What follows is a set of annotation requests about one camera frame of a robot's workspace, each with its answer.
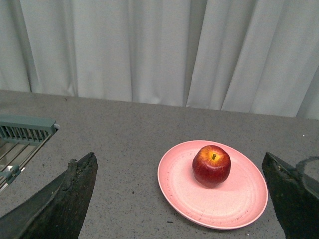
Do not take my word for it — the red apple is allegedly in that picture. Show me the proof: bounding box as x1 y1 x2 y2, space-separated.
192 145 231 188

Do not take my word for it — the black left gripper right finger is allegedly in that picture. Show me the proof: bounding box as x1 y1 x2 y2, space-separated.
262 152 319 239

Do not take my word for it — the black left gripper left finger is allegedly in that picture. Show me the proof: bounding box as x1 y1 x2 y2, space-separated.
0 152 98 239

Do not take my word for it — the green dish rack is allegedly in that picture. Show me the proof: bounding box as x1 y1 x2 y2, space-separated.
0 115 60 193

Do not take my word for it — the black cable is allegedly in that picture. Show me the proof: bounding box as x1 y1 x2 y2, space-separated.
295 156 319 175

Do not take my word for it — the white curtain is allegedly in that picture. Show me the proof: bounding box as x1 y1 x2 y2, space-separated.
0 0 319 119

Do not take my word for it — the pink plate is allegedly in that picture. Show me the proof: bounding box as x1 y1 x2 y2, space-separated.
158 140 268 230

